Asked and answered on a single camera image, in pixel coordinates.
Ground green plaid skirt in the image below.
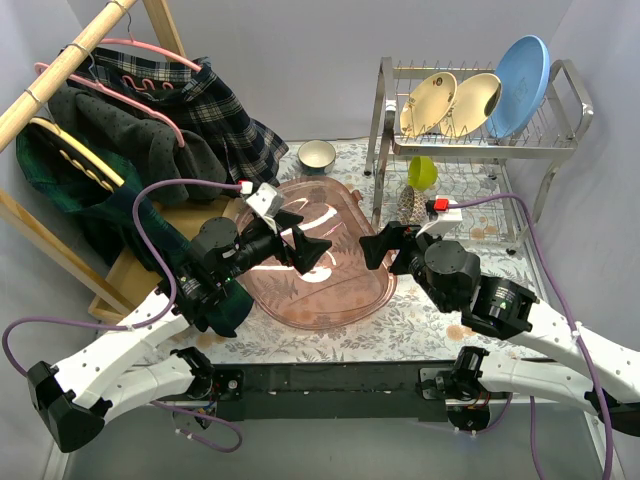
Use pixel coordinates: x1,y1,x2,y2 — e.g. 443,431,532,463
16,125,253,338

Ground grey dotted skirt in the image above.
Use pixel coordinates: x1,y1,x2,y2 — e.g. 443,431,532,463
48,86,229,186

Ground yellow hanger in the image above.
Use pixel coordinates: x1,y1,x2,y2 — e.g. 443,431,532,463
28,117,125,193

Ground pink hanger with grey skirt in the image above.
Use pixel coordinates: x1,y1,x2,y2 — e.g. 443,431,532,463
48,74,186,153

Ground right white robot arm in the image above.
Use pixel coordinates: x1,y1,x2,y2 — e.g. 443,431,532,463
359,222,639,436

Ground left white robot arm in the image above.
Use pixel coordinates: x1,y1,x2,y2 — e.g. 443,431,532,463
26,210,332,453

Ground navy beige plaid skirt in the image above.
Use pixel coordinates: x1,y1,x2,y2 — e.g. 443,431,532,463
76,52,289,205

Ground pink hanger with plaid skirt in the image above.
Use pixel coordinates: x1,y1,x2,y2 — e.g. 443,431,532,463
94,38,203,93

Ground patterned bowl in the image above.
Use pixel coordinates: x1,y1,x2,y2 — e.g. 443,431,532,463
396,185,428,225

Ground pink transparent basin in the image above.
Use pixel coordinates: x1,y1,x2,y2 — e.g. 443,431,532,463
240,177,397,330

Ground floral table mat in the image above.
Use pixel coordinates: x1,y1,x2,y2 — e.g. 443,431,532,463
94,139,559,362

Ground green bowl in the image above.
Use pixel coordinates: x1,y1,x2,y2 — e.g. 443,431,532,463
408,156,438,191

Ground cream grey bowl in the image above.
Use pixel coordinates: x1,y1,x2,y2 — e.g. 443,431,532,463
297,140,337,175

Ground steel dish rack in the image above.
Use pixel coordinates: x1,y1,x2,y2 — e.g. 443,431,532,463
364,57,594,229

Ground cream plate left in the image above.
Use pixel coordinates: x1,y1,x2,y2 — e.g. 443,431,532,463
400,72,458,138

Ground cream plate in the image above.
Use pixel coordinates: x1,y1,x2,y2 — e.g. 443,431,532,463
439,73,502,138
400,72,458,138

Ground wooden clothes rack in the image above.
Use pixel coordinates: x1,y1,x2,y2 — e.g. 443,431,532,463
0,0,236,325

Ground cream plate right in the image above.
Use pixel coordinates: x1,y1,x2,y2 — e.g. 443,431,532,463
439,73,502,138

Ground blue plate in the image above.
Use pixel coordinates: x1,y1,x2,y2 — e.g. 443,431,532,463
486,35,551,139

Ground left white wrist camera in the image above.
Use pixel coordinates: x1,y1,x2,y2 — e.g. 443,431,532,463
239,180,285,219

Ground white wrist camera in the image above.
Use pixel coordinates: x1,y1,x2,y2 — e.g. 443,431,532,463
417,196,462,237
239,180,285,219

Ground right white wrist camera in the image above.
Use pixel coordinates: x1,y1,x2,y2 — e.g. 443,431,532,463
417,196,462,237

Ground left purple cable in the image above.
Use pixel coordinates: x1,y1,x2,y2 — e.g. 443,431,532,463
2,179,251,454

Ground purple cable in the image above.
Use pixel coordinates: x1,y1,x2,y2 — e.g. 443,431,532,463
447,193,616,480
2,179,251,454

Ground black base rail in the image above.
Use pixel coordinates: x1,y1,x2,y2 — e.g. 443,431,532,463
169,360,511,431

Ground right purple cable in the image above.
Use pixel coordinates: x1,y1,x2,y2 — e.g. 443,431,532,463
447,193,616,480

